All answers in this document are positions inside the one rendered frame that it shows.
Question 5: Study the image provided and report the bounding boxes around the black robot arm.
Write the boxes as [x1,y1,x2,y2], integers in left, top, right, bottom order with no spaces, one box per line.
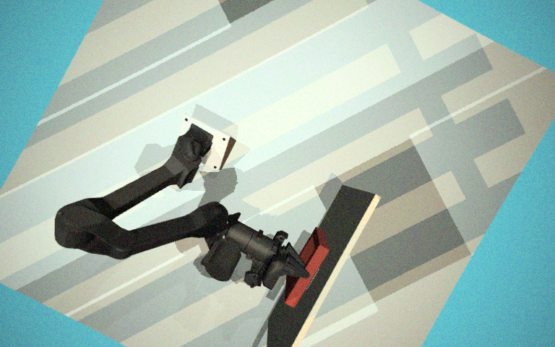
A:
[54,124,254,282]

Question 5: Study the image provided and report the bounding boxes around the grey wall panel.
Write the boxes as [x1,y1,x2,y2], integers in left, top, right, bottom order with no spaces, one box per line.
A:
[267,185,381,347]

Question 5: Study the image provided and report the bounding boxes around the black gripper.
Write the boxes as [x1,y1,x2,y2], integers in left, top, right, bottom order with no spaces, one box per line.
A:
[243,229,310,290]

